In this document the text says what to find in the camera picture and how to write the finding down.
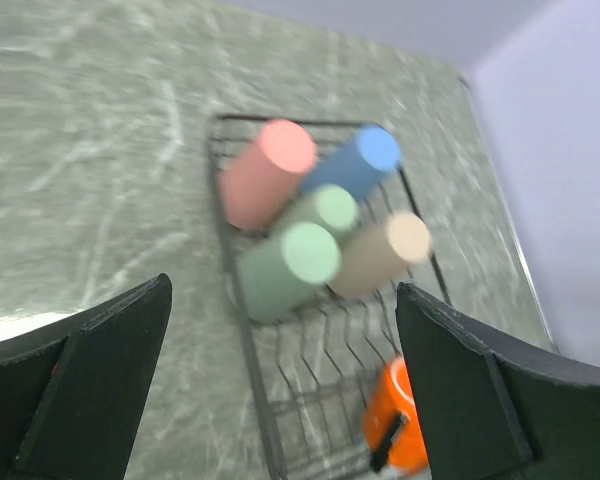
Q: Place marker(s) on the beige plastic cup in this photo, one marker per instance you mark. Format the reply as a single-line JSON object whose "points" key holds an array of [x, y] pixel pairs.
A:
{"points": [[378, 254]]}

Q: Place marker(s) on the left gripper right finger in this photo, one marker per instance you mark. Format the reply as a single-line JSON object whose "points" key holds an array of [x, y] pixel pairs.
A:
{"points": [[492, 406]]}

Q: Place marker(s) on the pink plastic cup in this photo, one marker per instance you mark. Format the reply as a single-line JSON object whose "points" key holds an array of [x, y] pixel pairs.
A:
{"points": [[257, 183]]}

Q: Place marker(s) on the green cup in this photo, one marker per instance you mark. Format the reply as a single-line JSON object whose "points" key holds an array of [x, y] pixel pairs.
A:
{"points": [[329, 206], [286, 269]]}

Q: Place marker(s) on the black wire dish rack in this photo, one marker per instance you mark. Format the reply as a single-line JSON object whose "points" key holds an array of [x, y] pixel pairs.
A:
{"points": [[313, 371]]}

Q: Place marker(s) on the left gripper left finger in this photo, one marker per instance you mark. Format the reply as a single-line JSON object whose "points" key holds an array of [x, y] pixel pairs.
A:
{"points": [[72, 393]]}

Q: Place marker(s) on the orange transparent mug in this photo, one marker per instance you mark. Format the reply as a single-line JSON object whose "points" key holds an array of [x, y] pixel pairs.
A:
{"points": [[391, 426]]}

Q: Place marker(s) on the blue plastic cup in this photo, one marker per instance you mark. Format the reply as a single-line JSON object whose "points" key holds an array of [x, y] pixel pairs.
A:
{"points": [[359, 164]]}

